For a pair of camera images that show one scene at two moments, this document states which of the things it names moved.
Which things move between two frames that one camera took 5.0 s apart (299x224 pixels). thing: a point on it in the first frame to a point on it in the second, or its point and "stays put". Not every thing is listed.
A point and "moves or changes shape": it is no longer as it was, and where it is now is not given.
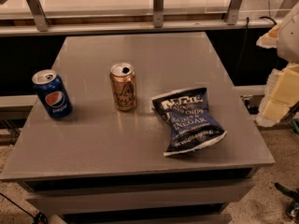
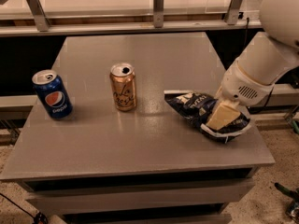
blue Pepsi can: [52, 93] stays put
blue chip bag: [189, 121] moves or changes shape
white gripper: [290, 40] to [242, 85]
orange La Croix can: [124, 87] stays put
